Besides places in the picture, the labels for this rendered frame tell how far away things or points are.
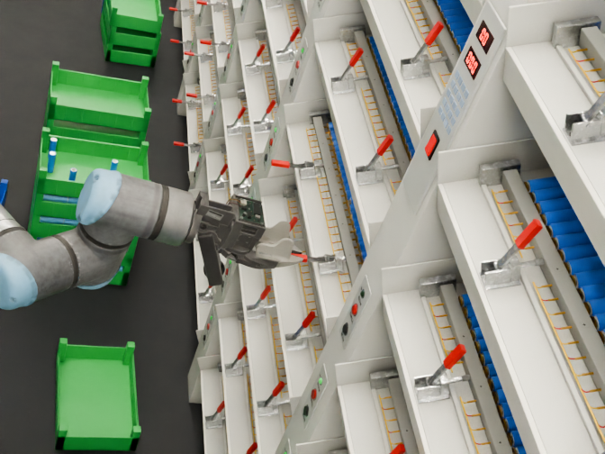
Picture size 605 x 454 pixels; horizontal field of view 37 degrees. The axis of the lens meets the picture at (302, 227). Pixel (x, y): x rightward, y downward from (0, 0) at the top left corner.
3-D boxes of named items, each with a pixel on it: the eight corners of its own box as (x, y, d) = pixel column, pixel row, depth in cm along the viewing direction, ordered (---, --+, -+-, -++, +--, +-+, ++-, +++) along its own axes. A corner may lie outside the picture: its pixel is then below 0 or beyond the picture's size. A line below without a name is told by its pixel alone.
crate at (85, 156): (36, 193, 245) (40, 170, 240) (39, 149, 260) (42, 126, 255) (146, 206, 254) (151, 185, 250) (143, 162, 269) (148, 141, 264)
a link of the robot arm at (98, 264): (37, 262, 150) (57, 213, 142) (94, 243, 158) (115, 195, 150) (68, 304, 147) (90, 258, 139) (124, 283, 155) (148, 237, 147)
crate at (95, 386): (55, 357, 246) (59, 337, 241) (130, 360, 253) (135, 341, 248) (54, 449, 224) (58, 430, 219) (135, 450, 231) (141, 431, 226)
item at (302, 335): (294, 431, 161) (286, 382, 151) (263, 211, 206) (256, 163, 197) (406, 413, 161) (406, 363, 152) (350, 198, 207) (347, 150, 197)
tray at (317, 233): (329, 357, 149) (325, 318, 142) (287, 140, 194) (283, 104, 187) (449, 338, 149) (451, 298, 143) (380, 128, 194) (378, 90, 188)
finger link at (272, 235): (313, 234, 153) (264, 222, 149) (298, 258, 156) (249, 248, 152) (310, 222, 155) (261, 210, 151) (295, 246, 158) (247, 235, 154)
